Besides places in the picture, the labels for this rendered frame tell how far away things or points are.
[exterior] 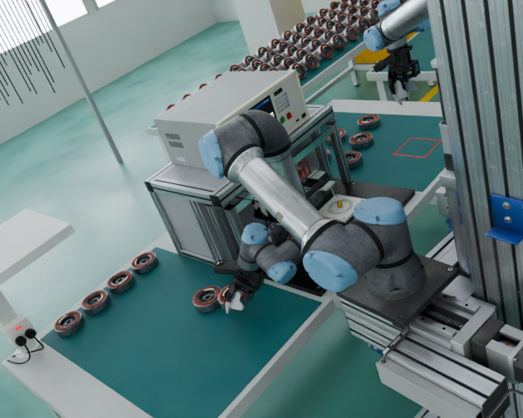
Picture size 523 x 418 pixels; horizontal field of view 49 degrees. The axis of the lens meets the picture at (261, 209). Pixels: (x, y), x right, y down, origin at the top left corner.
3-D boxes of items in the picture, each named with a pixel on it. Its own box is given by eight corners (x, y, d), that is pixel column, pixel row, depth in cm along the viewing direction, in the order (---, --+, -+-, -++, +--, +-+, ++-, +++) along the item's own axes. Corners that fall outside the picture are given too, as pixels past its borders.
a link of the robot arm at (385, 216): (423, 243, 140) (413, 196, 133) (385, 274, 134) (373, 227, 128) (386, 229, 149) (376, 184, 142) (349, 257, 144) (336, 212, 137)
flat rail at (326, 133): (334, 131, 237) (333, 124, 235) (234, 216, 204) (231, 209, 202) (332, 131, 238) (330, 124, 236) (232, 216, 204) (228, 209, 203)
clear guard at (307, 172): (338, 183, 202) (334, 168, 199) (295, 222, 189) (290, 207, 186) (270, 173, 225) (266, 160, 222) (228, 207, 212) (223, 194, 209)
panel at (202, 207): (322, 174, 260) (305, 114, 246) (223, 264, 225) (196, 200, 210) (320, 174, 261) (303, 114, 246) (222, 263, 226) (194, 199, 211)
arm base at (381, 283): (438, 271, 144) (432, 240, 139) (400, 308, 138) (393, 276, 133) (391, 254, 156) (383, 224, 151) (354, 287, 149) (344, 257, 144)
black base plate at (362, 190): (415, 194, 229) (414, 189, 228) (320, 297, 194) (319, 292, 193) (322, 180, 261) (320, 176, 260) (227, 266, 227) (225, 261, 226)
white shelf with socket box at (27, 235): (127, 323, 216) (70, 223, 194) (44, 394, 196) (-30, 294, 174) (80, 298, 240) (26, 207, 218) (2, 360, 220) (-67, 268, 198)
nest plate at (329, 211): (366, 201, 231) (366, 198, 230) (345, 222, 223) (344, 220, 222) (336, 196, 241) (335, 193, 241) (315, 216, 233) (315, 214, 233)
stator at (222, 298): (257, 290, 196) (254, 282, 194) (241, 313, 189) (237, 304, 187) (231, 288, 202) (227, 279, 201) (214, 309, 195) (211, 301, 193)
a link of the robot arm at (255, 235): (256, 245, 166) (237, 226, 169) (251, 269, 173) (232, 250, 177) (276, 234, 170) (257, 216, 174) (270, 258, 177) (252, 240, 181)
